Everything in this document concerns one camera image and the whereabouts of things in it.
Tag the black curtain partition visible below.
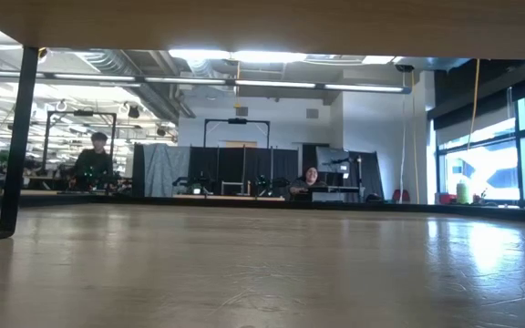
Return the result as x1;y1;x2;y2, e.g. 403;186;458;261
302;143;386;200
132;144;300;198

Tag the person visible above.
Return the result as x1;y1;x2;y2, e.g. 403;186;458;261
67;131;117;191
288;166;328;198

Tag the computer monitor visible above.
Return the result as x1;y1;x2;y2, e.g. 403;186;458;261
314;146;350;175

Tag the ceiling strip light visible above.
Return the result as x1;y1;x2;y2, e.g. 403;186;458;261
143;76;227;86
324;83;405;94
52;72;136;83
234;79;317;89

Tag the grey curtain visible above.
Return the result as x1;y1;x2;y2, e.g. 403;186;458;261
141;143;191;198

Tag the raised wooden shelf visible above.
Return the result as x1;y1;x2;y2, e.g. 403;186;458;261
0;0;525;60

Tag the green bottle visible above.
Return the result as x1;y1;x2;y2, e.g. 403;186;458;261
455;179;472;205

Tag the black gantry frame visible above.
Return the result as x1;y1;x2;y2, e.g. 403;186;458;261
42;110;118;177
202;117;272;149

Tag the black table frame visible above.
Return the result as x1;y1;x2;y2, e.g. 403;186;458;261
0;193;525;225

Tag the yellow hanging cable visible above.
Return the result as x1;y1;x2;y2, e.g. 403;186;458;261
468;57;482;151

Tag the black shelf support bracket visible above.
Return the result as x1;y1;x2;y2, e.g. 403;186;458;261
0;45;40;246

